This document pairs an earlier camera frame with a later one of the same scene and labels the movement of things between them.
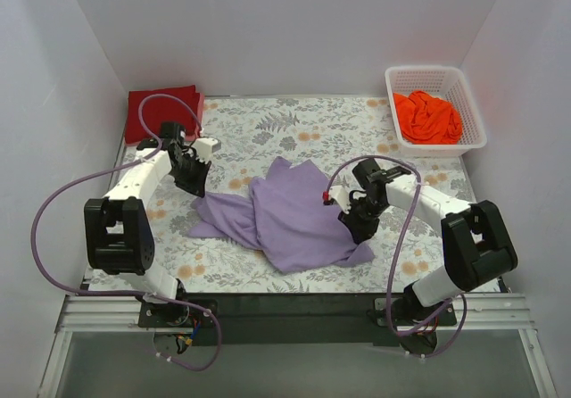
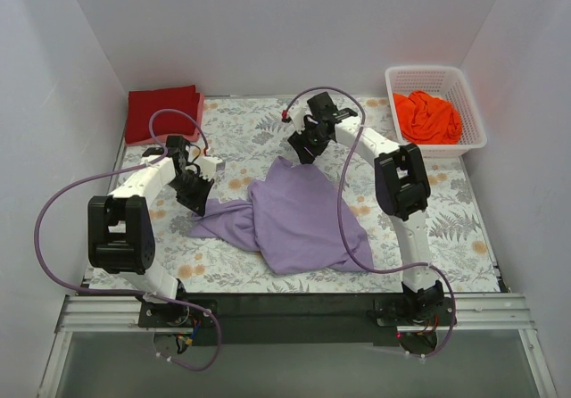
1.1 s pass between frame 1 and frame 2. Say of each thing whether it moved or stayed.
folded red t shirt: stayed
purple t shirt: stayed
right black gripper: moved
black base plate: stayed
